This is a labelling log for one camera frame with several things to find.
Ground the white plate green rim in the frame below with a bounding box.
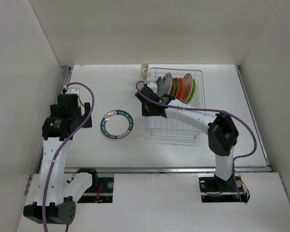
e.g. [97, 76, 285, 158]
[100, 110, 134, 140]

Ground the dark teal patterned plate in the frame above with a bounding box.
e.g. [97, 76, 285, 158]
[156, 77, 163, 97]

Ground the orange translucent plate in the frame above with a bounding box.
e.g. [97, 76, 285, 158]
[174, 78, 184, 100]

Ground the amber patterned plate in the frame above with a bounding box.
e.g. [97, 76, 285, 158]
[170, 77, 179, 98]

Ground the lime green plate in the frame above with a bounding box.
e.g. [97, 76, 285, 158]
[185, 79, 197, 104]

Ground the white plate orange sunburst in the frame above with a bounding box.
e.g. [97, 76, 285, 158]
[179, 73, 193, 103]

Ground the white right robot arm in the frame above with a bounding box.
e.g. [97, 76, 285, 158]
[135, 85, 239, 190]

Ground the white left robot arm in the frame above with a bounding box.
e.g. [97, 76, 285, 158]
[23, 93, 99, 225]

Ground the white cutlery holder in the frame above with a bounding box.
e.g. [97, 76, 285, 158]
[140, 63, 149, 82]

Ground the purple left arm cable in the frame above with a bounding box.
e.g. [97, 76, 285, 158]
[41, 82, 95, 232]

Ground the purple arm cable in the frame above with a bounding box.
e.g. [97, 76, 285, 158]
[135, 80, 258, 203]
[41, 82, 95, 232]

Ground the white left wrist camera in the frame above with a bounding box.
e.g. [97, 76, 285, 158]
[62, 85, 80, 97]

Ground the white wire dish rack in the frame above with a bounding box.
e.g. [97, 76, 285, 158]
[145, 67, 205, 139]

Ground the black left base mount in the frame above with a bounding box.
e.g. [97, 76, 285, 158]
[79, 173, 115, 203]

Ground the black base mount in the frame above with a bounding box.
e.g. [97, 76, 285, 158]
[198, 175, 251, 203]
[79, 173, 115, 203]

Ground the aluminium front rail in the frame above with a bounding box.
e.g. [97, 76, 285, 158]
[38, 165, 273, 174]

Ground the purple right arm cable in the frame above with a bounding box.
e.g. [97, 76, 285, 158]
[135, 80, 258, 203]

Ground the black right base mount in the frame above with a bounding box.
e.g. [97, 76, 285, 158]
[198, 175, 251, 203]

